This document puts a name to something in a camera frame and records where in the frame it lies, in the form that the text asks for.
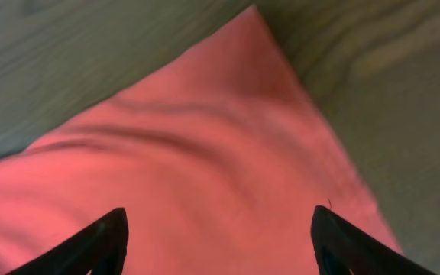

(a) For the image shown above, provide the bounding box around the red orange t-shirt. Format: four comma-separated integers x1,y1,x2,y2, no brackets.
0,6,397,274

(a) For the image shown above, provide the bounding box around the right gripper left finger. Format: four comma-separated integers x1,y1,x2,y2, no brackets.
9,208,129,275

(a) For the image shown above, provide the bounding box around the right gripper right finger tip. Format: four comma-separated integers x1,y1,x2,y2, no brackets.
310,205,435,275

